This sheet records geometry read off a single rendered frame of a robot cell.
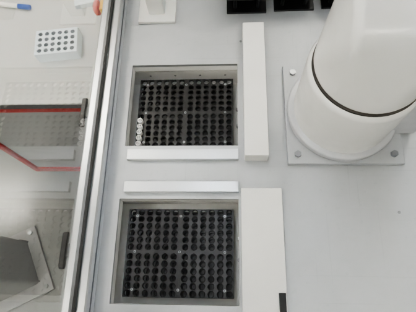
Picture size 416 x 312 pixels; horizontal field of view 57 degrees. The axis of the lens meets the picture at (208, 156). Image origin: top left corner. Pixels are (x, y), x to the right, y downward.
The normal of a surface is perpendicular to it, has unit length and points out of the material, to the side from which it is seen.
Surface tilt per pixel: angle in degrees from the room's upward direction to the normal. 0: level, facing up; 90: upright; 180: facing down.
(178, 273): 0
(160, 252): 0
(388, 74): 73
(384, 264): 0
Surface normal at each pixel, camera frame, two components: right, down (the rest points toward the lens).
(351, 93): -0.50, 0.81
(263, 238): -0.06, -0.33
